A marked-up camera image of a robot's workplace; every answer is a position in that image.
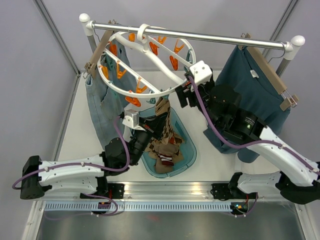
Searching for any brown argyle sock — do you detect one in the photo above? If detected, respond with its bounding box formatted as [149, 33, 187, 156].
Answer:
[144, 138, 162, 160]

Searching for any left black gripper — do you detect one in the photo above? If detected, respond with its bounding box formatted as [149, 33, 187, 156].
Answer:
[128, 112, 169, 166]

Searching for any purple cable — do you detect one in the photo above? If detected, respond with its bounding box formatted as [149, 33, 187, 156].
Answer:
[187, 76, 320, 218]
[12, 117, 131, 221]

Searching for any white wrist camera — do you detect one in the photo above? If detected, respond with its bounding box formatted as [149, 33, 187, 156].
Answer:
[122, 109, 140, 130]
[189, 60, 213, 86]

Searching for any orange clip front left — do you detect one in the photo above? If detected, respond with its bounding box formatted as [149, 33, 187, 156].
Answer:
[125, 96, 141, 107]

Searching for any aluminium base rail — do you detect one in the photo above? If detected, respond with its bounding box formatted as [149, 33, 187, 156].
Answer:
[37, 181, 307, 201]

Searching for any teal plastic basin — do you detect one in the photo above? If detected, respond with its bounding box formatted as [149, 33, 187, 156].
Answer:
[141, 108, 197, 179]

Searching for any beige clothes hanger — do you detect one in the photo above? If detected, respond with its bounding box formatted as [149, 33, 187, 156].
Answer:
[238, 45, 299, 111]
[84, 30, 114, 79]

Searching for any right beige clothes hanger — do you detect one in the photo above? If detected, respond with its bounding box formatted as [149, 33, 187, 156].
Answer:
[238, 45, 299, 111]

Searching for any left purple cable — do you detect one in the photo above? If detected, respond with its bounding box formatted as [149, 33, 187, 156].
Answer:
[12, 117, 131, 221]

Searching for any left beige clothes hanger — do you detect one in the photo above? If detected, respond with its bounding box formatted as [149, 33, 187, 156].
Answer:
[84, 30, 114, 79]

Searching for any metal clothes rack rail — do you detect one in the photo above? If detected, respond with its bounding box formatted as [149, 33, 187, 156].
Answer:
[78, 13, 306, 61]

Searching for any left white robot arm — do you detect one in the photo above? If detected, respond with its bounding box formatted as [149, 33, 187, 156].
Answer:
[12, 110, 169, 200]

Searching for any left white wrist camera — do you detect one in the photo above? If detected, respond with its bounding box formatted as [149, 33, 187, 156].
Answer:
[122, 109, 140, 130]

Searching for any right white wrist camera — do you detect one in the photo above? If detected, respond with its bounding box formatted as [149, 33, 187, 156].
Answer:
[189, 60, 213, 86]

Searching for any blue denim garment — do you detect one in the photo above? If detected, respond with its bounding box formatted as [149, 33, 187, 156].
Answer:
[84, 31, 136, 151]

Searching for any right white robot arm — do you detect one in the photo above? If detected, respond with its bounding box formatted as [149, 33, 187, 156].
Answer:
[175, 78, 320, 205]

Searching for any teal clip front left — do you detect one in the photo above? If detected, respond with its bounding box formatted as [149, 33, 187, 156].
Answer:
[146, 97, 159, 105]

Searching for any white round clip hanger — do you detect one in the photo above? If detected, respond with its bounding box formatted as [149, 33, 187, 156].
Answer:
[91, 22, 197, 99]

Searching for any beige orange argyle sock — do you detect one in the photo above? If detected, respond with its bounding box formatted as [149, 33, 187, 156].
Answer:
[155, 98, 184, 146]

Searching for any teal clip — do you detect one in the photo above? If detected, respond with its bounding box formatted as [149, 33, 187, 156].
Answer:
[146, 97, 159, 105]
[160, 94, 170, 101]

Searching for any white slotted cable duct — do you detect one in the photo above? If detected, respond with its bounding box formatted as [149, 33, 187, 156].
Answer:
[44, 201, 232, 213]

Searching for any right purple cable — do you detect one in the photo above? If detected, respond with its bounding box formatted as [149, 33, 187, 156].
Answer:
[187, 76, 320, 218]

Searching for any teal long sleeve shirt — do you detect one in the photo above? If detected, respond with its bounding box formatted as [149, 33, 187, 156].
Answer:
[202, 44, 292, 163]

